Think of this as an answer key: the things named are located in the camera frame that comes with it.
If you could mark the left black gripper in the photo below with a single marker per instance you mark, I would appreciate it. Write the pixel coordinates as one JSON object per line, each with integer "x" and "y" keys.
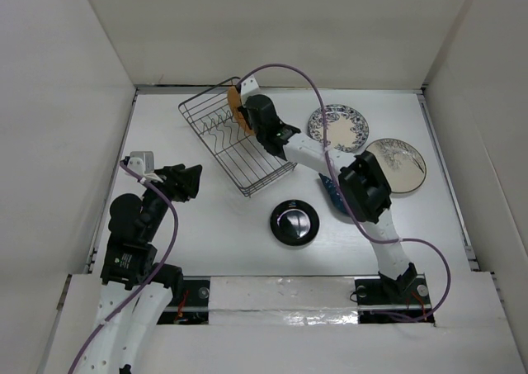
{"x": 172, "y": 176}

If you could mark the round woven bamboo plate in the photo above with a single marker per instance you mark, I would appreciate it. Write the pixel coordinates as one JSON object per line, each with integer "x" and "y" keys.
{"x": 234, "y": 102}

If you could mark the dark blue leaf plate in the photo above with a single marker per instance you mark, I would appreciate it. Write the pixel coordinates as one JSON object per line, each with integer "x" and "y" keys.
{"x": 331, "y": 189}

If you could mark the glossy black round plate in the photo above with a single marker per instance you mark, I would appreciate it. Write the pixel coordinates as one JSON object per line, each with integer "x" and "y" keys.
{"x": 294, "y": 223}

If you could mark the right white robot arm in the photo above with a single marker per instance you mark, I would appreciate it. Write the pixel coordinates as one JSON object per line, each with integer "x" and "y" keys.
{"x": 360, "y": 183}

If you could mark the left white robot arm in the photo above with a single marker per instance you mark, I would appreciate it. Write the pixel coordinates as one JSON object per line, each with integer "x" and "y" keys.
{"x": 136, "y": 286}

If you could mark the blue floral round plate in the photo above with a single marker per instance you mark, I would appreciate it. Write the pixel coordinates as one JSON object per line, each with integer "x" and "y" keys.
{"x": 347, "y": 129}

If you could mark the cream tree pattern plate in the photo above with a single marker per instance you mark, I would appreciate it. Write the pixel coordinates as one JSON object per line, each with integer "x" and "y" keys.
{"x": 403, "y": 166}

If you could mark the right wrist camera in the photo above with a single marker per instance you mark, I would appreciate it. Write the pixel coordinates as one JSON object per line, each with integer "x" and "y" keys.
{"x": 249, "y": 87}

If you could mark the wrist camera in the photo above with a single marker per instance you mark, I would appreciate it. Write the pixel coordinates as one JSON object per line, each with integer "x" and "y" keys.
{"x": 249, "y": 87}
{"x": 142, "y": 161}

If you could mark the grey wire dish rack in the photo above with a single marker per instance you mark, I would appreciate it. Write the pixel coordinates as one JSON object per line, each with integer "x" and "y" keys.
{"x": 239, "y": 154}

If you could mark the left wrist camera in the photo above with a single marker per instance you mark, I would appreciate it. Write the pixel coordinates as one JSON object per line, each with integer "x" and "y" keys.
{"x": 142, "y": 161}

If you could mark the silver taped front rail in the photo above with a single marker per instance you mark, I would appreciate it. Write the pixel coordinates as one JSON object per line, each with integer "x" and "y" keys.
{"x": 297, "y": 301}

